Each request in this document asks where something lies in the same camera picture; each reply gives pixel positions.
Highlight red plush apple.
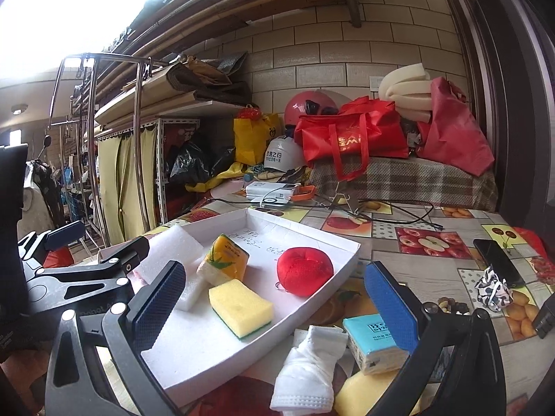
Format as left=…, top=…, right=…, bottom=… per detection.
left=276, top=247, right=334, bottom=297

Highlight spotted scrunchie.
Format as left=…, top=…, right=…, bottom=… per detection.
left=474, top=265, right=515, bottom=313

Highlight brown door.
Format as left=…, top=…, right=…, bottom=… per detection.
left=434, top=0, right=555, bottom=226

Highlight yellow cloth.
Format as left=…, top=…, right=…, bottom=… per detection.
left=186, top=162, right=261, bottom=193

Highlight hanging clothes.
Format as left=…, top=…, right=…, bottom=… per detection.
left=24, top=160, right=61, bottom=230

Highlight bundle of bamboo poles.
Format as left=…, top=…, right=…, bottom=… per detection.
left=100, top=0, right=473, bottom=70

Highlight white metal shelf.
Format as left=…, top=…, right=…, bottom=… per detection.
left=93, top=99, right=250, bottom=226

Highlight black smartphone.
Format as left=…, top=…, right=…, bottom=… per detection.
left=472, top=238, right=527, bottom=289

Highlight white face mask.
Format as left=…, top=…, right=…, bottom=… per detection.
left=270, top=326, right=350, bottom=411

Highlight yellow bag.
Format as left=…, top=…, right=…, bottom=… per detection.
left=233, top=106, right=284, bottom=165

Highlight blue tissue pack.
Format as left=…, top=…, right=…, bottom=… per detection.
left=342, top=314, right=410, bottom=375

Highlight yellow green curtain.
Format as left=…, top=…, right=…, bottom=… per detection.
left=97, top=130, right=159, bottom=245

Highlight white helmet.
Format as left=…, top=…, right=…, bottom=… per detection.
left=264, top=135, right=308, bottom=171

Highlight black plug charger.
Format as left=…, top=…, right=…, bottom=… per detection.
left=531, top=292, right=555, bottom=339

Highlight white folded foam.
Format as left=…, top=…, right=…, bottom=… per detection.
left=378, top=63, right=434, bottom=121

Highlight folded brown cardboard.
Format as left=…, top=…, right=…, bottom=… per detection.
left=165, top=52, right=252, bottom=105

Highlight white power bank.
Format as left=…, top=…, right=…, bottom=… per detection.
left=245, top=181, right=300, bottom=206

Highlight fruit print tablecloth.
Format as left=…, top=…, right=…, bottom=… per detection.
left=173, top=182, right=555, bottom=416

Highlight red shopping bag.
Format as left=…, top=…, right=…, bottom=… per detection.
left=294, top=95, right=410, bottom=182

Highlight black cable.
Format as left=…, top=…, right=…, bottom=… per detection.
left=347, top=199, right=445, bottom=231

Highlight pink helmet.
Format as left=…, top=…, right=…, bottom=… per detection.
left=284, top=89, right=354, bottom=128

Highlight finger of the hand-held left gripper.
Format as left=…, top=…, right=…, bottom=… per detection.
left=24, top=236, right=150, bottom=317
left=17, top=220, right=85, bottom=269

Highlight white cardboard tray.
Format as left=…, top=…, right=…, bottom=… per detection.
left=97, top=207, right=361, bottom=405

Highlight pale yellow round sponge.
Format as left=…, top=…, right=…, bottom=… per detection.
left=333, top=370, right=423, bottom=416

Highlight white foam block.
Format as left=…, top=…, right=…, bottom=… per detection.
left=132, top=224, right=204, bottom=284
left=173, top=266, right=211, bottom=312

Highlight yellow sponge with green scrubber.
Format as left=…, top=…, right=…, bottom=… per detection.
left=209, top=278, right=275, bottom=339

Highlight plaid covered bench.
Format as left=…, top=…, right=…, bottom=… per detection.
left=309, top=156, right=499, bottom=213

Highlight orange tissue pack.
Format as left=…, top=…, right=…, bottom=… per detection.
left=196, top=234, right=250, bottom=282

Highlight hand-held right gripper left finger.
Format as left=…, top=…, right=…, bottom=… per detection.
left=43, top=260, right=187, bottom=416

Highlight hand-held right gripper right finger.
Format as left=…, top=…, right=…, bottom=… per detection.
left=364, top=261, right=509, bottom=416

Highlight red plastic bag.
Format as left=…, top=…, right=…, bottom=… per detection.
left=416, top=77, right=496, bottom=177

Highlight black plastic bag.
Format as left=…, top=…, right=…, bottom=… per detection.
left=169, top=141, right=237, bottom=187

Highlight chrome clothes rack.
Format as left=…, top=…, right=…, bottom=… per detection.
left=48, top=52, right=191, bottom=243

